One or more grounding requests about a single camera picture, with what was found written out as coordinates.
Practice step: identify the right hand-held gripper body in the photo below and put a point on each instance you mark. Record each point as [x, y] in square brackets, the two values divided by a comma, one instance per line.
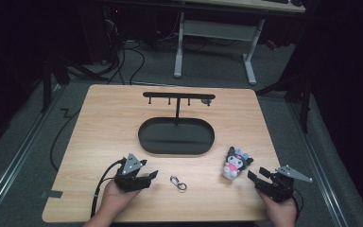
[279, 187]

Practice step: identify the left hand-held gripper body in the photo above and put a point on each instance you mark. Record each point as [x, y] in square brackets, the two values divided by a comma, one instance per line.
[131, 183]

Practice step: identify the black and pink plush toy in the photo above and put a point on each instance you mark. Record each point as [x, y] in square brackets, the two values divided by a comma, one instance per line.
[234, 164]

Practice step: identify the black key rack with tray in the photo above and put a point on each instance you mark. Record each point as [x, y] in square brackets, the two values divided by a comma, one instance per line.
[176, 138]

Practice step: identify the person's left hand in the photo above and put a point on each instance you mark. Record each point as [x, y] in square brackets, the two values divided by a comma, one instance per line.
[115, 198]

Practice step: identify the person's right hand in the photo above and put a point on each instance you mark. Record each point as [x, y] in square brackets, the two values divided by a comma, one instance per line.
[282, 213]

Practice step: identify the black metal stand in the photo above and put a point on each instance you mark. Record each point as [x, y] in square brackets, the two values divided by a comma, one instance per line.
[46, 85]
[305, 104]

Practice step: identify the grey tape strip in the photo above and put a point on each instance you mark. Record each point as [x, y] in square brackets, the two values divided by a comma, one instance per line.
[53, 194]

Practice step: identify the black computer tower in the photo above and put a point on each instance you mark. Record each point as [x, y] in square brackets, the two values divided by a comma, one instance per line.
[112, 25]

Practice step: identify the white-legged desk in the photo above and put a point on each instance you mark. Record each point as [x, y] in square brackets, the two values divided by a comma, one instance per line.
[216, 30]

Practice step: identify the metal floor rail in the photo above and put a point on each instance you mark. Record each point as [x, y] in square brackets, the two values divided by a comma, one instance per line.
[15, 164]
[321, 170]

